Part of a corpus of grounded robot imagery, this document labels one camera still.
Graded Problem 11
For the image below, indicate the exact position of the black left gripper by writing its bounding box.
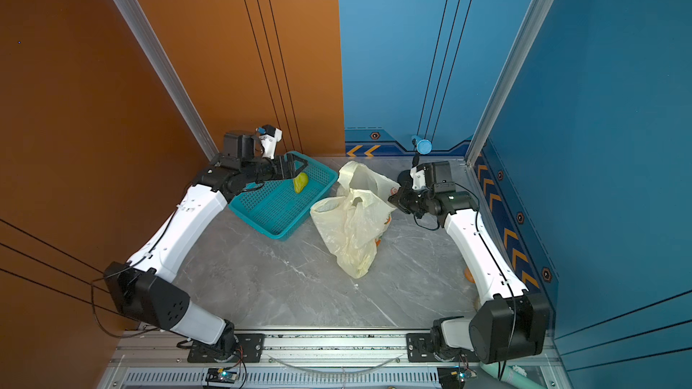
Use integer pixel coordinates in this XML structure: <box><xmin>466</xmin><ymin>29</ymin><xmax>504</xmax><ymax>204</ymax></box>
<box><xmin>241</xmin><ymin>153</ymin><xmax>310</xmax><ymax>187</ymax></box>

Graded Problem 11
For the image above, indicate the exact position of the green pear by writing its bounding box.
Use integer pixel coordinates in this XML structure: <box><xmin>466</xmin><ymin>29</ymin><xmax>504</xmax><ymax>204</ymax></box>
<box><xmin>293</xmin><ymin>172</ymin><xmax>309</xmax><ymax>195</ymax></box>

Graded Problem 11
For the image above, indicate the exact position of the yellow printed plastic bag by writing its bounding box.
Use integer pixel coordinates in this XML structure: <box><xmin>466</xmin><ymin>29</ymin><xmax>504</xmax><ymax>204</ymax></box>
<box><xmin>310</xmin><ymin>161</ymin><xmax>399</xmax><ymax>279</ymax></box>

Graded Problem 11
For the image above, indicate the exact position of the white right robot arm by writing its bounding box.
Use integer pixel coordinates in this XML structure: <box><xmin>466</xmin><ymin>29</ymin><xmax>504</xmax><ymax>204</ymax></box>
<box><xmin>389</xmin><ymin>161</ymin><xmax>551</xmax><ymax>364</ymax></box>

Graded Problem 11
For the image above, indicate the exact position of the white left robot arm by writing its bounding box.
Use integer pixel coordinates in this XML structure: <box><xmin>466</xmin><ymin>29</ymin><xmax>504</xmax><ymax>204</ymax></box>
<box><xmin>103</xmin><ymin>125</ymin><xmax>308</xmax><ymax>356</ymax></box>

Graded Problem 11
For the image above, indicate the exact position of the blue microphone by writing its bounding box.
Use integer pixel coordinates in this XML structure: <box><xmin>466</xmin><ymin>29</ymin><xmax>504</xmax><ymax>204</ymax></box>
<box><xmin>412</xmin><ymin>135</ymin><xmax>433</xmax><ymax>155</ymax></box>

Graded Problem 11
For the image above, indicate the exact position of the teal plastic basket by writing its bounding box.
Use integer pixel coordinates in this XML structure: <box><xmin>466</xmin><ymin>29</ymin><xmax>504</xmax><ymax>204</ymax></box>
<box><xmin>228</xmin><ymin>151</ymin><xmax>338</xmax><ymax>241</ymax></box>

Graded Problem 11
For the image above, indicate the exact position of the green tube object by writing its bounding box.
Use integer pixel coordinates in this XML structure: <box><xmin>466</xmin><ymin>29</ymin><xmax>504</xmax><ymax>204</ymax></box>
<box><xmin>480</xmin><ymin>363</ymin><xmax>541</xmax><ymax>389</ymax></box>

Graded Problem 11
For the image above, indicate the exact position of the left circuit board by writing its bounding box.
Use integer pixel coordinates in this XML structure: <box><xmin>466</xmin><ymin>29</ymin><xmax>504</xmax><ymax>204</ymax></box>
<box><xmin>205</xmin><ymin>368</ymin><xmax>239</xmax><ymax>388</ymax></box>

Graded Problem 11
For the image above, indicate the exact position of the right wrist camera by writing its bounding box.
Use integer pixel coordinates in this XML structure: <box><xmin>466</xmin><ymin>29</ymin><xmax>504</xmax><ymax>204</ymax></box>
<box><xmin>410</xmin><ymin>166</ymin><xmax>426</xmax><ymax>192</ymax></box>

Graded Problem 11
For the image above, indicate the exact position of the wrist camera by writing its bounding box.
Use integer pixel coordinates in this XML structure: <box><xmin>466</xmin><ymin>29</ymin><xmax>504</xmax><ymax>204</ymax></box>
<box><xmin>410</xmin><ymin>166</ymin><xmax>426</xmax><ymax>192</ymax></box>
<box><xmin>256</xmin><ymin>124</ymin><xmax>283</xmax><ymax>160</ymax></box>

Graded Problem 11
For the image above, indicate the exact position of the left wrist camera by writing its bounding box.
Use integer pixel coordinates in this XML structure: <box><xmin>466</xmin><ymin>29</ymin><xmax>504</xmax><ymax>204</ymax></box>
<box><xmin>256</xmin><ymin>124</ymin><xmax>283</xmax><ymax>160</ymax></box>

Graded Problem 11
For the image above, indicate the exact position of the aluminium corner post right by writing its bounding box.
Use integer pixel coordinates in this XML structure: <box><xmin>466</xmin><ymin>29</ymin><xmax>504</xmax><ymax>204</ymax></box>
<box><xmin>464</xmin><ymin>0</ymin><xmax>554</xmax><ymax>167</ymax></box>

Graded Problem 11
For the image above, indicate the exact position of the aluminium corner post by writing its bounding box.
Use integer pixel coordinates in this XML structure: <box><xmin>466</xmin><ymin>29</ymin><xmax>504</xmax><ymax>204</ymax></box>
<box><xmin>464</xmin><ymin>0</ymin><xmax>554</xmax><ymax>167</ymax></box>
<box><xmin>113</xmin><ymin>0</ymin><xmax>218</xmax><ymax>160</ymax></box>

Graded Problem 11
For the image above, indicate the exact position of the aluminium corner post left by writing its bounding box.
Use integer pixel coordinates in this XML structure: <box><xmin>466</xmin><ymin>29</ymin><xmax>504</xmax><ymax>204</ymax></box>
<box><xmin>113</xmin><ymin>0</ymin><xmax>218</xmax><ymax>160</ymax></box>

